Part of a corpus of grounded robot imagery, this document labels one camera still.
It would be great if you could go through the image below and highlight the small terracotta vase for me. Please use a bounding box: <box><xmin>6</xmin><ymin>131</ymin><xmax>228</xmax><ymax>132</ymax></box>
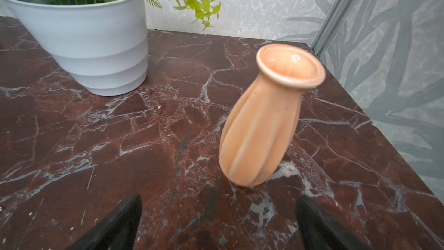
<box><xmin>219</xmin><ymin>44</ymin><xmax>326</xmax><ymax>187</ymax></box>

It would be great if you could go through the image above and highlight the white pot with flowers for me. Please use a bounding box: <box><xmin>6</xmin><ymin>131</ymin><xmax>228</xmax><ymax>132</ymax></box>
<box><xmin>4</xmin><ymin>0</ymin><xmax>221</xmax><ymax>96</ymax></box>

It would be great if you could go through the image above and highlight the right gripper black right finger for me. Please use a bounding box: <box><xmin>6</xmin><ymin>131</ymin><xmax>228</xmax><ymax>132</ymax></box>
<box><xmin>296</xmin><ymin>194</ymin><xmax>369</xmax><ymax>250</ymax></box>

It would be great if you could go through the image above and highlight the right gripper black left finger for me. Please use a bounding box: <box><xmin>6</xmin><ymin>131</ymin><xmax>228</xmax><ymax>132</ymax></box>
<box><xmin>68</xmin><ymin>194</ymin><xmax>142</xmax><ymax>250</ymax></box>

